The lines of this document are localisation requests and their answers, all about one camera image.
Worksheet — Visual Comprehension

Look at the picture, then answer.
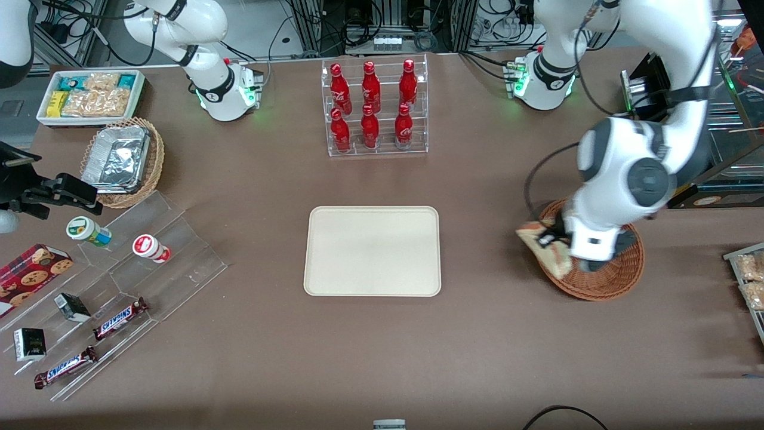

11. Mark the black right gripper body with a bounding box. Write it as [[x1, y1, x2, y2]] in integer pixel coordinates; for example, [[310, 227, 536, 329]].
[[0, 142, 57, 207]]

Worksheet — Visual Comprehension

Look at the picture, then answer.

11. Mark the triangular sandwich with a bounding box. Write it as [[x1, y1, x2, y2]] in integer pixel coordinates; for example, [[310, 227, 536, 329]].
[[516, 221, 575, 281]]

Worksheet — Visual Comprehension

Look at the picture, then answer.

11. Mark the brown round wicker basket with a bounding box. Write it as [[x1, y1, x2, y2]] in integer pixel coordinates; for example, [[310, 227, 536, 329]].
[[532, 198, 646, 301]]

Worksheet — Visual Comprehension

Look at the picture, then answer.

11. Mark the silver foil tray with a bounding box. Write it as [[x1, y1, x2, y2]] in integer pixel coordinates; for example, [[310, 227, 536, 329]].
[[81, 125, 151, 195]]

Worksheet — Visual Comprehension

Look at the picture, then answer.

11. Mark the light tan wicker basket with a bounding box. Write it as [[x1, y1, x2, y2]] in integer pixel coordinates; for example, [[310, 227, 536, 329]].
[[79, 117, 165, 209]]

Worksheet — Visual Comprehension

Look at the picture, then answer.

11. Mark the grey snack tray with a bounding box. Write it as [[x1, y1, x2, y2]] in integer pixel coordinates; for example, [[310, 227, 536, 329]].
[[722, 242, 764, 347]]

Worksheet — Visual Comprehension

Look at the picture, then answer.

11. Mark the cream rectangular plastic tray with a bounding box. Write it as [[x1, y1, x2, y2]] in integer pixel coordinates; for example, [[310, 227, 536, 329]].
[[303, 206, 442, 297]]

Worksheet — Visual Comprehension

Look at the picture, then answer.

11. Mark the green label yogurt cup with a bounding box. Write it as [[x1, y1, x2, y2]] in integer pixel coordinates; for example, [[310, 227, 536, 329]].
[[66, 216, 112, 248]]

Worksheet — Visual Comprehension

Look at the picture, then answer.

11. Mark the white rectangular snack bin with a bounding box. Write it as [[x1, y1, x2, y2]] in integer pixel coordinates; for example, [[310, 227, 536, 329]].
[[36, 69, 146, 128]]

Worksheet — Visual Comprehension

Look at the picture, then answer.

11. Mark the red plaid cookie box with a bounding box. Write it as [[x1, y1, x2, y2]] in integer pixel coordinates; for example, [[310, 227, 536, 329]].
[[0, 244, 74, 319]]

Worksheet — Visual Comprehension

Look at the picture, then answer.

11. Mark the large clear cracker bag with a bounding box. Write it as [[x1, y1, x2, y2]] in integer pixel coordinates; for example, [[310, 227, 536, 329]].
[[61, 88, 133, 118]]

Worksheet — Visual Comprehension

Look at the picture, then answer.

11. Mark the red label yogurt cup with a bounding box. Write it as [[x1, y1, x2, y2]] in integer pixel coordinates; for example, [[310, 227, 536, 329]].
[[132, 234, 172, 264]]

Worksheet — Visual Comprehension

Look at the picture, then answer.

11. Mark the small clear cracker bag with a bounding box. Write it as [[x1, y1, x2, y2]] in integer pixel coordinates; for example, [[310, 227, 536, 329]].
[[84, 73, 121, 92]]

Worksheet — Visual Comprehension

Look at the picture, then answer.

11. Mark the small dark green box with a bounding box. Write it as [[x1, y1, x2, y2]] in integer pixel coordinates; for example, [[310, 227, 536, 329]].
[[54, 293, 91, 323], [13, 328, 47, 363]]

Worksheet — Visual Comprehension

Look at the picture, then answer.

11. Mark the clear acrylic tiered stand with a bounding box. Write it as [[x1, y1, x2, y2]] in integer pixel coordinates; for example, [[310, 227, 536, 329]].
[[0, 190, 228, 402]]

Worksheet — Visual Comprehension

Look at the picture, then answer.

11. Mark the brown snickers bar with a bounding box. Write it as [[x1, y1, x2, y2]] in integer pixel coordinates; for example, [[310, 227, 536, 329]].
[[93, 297, 149, 341], [33, 346, 98, 390]]

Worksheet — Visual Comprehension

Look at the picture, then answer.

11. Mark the black counter machine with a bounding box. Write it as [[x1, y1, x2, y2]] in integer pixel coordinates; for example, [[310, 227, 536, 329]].
[[621, 11, 764, 210]]

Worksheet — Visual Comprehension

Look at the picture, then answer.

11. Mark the clear pastry bag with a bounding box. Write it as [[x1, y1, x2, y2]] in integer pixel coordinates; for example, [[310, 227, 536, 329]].
[[735, 253, 764, 282], [740, 281, 764, 311]]

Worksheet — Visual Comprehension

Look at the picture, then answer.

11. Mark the red cola bottle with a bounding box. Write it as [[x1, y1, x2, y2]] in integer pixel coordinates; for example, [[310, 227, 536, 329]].
[[330, 63, 352, 114], [395, 103, 414, 149], [361, 105, 380, 150], [330, 107, 351, 153], [399, 59, 418, 108], [362, 61, 382, 114]]

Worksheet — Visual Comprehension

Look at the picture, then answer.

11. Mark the clear acrylic bottle rack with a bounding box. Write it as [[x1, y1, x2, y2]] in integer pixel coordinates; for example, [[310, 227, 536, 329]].
[[321, 54, 429, 158]]

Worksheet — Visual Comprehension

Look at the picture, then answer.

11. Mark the black table cable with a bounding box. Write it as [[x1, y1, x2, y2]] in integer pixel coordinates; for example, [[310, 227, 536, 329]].
[[523, 406, 609, 430]]

